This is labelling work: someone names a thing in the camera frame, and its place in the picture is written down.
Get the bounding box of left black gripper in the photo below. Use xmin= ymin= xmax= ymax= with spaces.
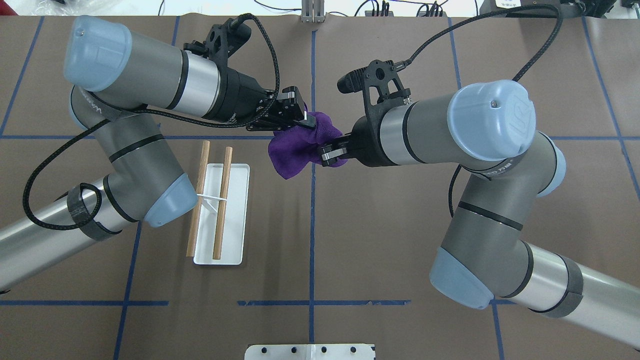
xmin=218 ymin=70 xmax=317 ymax=132

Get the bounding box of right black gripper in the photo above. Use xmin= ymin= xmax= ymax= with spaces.
xmin=318 ymin=116 xmax=396 ymax=167

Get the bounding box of purple towel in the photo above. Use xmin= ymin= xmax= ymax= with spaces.
xmin=267 ymin=111 xmax=343 ymax=180

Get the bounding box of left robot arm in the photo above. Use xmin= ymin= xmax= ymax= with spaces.
xmin=0 ymin=13 xmax=317 ymax=294

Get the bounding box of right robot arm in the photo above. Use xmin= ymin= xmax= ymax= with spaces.
xmin=320 ymin=77 xmax=640 ymax=349

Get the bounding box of right wooden rack bar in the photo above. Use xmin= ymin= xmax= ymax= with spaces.
xmin=212 ymin=146 xmax=233 ymax=260

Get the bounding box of wooden rack bar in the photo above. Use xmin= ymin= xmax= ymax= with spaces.
xmin=212 ymin=146 xmax=233 ymax=260
xmin=186 ymin=140 xmax=211 ymax=258

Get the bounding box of left wooden rack bar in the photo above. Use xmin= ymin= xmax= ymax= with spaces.
xmin=186 ymin=140 xmax=211 ymax=258

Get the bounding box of white rack base tray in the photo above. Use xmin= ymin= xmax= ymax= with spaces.
xmin=193 ymin=163 xmax=250 ymax=266

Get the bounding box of black power strip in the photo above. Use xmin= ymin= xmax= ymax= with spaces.
xmin=358 ymin=0 xmax=394 ymax=18

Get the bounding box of white mounting plate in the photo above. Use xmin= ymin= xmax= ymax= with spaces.
xmin=244 ymin=343 xmax=377 ymax=360

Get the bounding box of black device with label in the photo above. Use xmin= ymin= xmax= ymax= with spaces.
xmin=478 ymin=0 xmax=595 ymax=19

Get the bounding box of left braided black cable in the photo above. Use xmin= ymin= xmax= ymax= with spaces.
xmin=22 ymin=13 xmax=281 ymax=232

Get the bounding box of braided black cable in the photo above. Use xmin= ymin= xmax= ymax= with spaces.
xmin=22 ymin=13 xmax=281 ymax=232
xmin=393 ymin=4 xmax=564 ymax=219

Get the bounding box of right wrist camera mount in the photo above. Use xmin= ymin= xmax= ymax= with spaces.
xmin=337 ymin=60 xmax=411 ymax=120

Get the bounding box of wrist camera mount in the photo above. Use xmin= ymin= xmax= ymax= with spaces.
xmin=337 ymin=60 xmax=411 ymax=120
xmin=183 ymin=18 xmax=252 ymax=66

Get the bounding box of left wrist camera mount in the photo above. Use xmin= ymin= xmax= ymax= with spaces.
xmin=183 ymin=18 xmax=252 ymax=66

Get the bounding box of right braided black cable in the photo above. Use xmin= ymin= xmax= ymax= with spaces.
xmin=393 ymin=4 xmax=564 ymax=219

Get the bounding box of white rack bracket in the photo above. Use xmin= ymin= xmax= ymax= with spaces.
xmin=195 ymin=193 xmax=227 ymax=214

